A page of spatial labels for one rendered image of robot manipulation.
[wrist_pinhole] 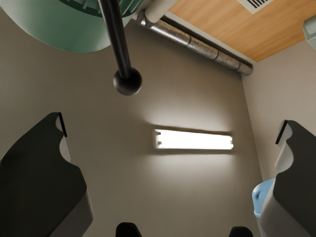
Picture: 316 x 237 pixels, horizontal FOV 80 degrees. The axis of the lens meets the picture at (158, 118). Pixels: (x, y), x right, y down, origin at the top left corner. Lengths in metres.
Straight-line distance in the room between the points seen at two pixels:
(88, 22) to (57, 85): 1.37
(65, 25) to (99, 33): 0.04
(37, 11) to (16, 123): 1.26
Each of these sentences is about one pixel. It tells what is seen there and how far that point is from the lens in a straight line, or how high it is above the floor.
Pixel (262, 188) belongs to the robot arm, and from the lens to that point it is 0.41.
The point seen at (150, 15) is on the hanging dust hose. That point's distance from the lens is 2.10.
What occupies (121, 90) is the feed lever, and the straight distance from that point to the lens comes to 0.23.
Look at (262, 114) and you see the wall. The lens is 3.39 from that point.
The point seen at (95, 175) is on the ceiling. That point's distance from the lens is 1.55.
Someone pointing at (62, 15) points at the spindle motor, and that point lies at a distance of 0.26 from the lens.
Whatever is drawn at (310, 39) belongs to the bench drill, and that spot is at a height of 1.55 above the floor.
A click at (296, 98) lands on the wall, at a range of 3.26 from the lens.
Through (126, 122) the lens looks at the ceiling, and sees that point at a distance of 1.71.
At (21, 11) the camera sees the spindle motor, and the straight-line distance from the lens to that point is 0.29.
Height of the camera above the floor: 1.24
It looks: 49 degrees up
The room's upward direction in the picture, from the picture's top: 113 degrees counter-clockwise
